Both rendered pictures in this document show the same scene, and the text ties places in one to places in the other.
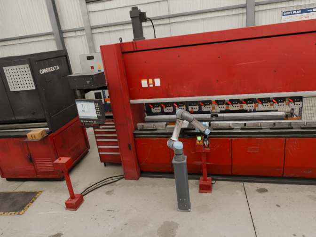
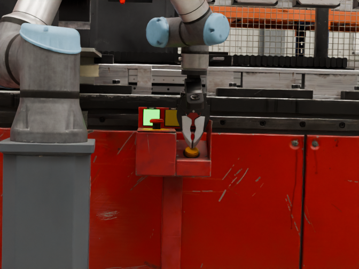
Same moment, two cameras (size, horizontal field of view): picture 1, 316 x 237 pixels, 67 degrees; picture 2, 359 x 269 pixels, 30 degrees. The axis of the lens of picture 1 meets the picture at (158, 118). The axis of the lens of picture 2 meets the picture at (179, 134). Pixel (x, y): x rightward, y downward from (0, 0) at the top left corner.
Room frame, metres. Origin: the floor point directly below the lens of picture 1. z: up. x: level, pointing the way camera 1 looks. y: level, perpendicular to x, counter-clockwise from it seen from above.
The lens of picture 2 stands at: (1.46, -0.02, 0.86)
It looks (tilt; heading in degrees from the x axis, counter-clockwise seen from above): 3 degrees down; 341
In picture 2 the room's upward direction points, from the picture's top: 1 degrees clockwise
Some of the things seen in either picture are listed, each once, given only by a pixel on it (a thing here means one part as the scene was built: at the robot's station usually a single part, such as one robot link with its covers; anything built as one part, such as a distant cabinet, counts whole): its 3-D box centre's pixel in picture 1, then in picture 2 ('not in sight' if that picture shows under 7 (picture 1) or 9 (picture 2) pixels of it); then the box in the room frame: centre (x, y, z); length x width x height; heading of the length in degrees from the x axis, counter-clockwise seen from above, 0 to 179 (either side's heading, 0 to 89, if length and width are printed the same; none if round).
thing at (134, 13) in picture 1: (141, 23); not in sight; (3.88, 0.06, 2.53); 0.33 x 0.25 x 0.47; 73
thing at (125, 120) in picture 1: (130, 110); not in sight; (4.06, 0.47, 1.15); 0.85 x 0.25 x 2.30; 163
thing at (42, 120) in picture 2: (179, 155); (49, 116); (2.80, -0.22, 0.82); 0.15 x 0.15 x 0.10
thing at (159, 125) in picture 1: (151, 125); not in sight; (3.76, 0.12, 0.92); 0.50 x 0.06 x 0.10; 73
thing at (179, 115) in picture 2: not in sight; (185, 115); (3.17, -0.63, 0.82); 0.05 x 0.02 x 0.09; 73
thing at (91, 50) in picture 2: (182, 124); (67, 52); (3.46, -0.36, 1.00); 0.26 x 0.18 x 0.01; 163
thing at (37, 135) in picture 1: (35, 134); not in sight; (3.72, 2.04, 1.04); 0.30 x 0.26 x 0.12; 77
